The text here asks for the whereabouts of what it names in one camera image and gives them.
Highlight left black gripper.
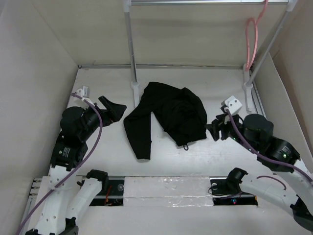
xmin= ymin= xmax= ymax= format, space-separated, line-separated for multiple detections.
xmin=80 ymin=95 xmax=126 ymax=140

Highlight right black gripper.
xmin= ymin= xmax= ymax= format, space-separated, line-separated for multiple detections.
xmin=204 ymin=110 xmax=257 ymax=153

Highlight black trousers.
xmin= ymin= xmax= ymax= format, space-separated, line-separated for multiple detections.
xmin=123 ymin=82 xmax=207 ymax=160

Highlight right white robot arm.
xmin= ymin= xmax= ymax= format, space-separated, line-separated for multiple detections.
xmin=206 ymin=114 xmax=313 ymax=231

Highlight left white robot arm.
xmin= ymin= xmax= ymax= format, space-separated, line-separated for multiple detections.
xmin=17 ymin=93 xmax=127 ymax=235

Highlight pink clothes hanger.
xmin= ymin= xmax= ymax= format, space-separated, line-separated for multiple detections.
xmin=245 ymin=0 xmax=269 ymax=71

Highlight metal clothes rack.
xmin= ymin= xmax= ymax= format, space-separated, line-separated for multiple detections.
xmin=123 ymin=0 xmax=297 ymax=113

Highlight white foam block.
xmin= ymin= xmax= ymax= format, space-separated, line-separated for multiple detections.
xmin=123 ymin=176 xmax=213 ymax=207

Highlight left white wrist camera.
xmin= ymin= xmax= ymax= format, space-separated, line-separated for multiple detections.
xmin=75 ymin=85 xmax=90 ymax=98

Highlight aluminium frame rail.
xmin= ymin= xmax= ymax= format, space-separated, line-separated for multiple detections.
xmin=78 ymin=64 xmax=243 ymax=70

